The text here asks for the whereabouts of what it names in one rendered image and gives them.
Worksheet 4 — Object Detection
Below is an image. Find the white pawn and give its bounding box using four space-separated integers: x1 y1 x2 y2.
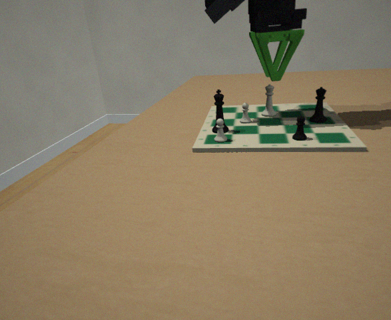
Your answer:
214 119 227 143
240 103 251 123

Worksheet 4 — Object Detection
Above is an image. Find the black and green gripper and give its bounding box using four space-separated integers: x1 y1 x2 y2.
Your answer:
249 0 307 81

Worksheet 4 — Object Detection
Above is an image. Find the green and cream chessboard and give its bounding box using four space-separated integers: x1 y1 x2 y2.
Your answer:
193 103 367 152

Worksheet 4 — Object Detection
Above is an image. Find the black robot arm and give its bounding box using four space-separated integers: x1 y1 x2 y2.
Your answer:
204 0 280 24

